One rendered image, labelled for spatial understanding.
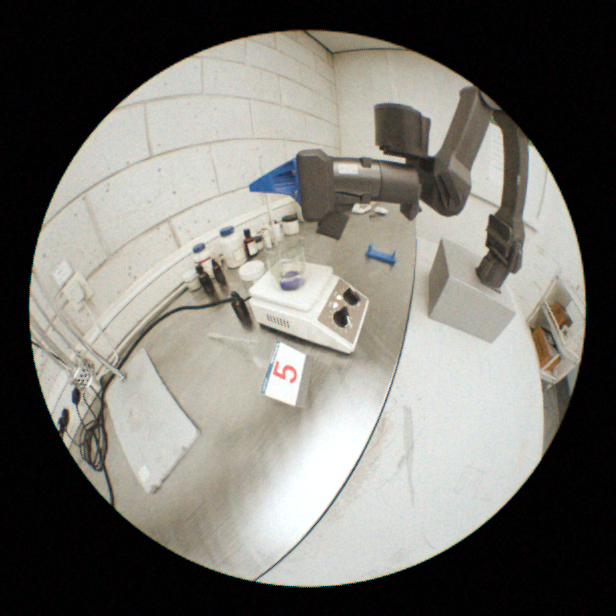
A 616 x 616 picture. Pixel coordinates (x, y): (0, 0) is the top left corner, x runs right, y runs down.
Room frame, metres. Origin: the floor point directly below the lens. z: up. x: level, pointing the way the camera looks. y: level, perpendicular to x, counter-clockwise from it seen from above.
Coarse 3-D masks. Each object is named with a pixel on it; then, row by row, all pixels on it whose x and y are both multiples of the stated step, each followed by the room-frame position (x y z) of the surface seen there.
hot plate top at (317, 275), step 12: (312, 264) 0.30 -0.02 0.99; (264, 276) 0.28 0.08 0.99; (312, 276) 0.26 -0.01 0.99; (324, 276) 0.26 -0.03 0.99; (252, 288) 0.25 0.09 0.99; (264, 288) 0.24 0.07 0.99; (312, 288) 0.23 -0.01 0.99; (276, 300) 0.21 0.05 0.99; (288, 300) 0.20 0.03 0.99; (300, 300) 0.20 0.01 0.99; (312, 300) 0.20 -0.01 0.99
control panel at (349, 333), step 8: (336, 288) 0.25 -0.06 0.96; (344, 288) 0.26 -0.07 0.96; (336, 296) 0.23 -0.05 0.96; (360, 296) 0.25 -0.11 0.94; (328, 304) 0.21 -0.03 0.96; (344, 304) 0.22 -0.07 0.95; (360, 304) 0.23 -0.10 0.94; (328, 312) 0.20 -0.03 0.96; (352, 312) 0.21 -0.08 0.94; (360, 312) 0.21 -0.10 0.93; (320, 320) 0.18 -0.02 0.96; (328, 320) 0.18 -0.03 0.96; (352, 320) 0.19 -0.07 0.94; (360, 320) 0.20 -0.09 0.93; (336, 328) 0.17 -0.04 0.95; (344, 328) 0.17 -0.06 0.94; (352, 328) 0.18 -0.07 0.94; (344, 336) 0.16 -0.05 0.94; (352, 336) 0.16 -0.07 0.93
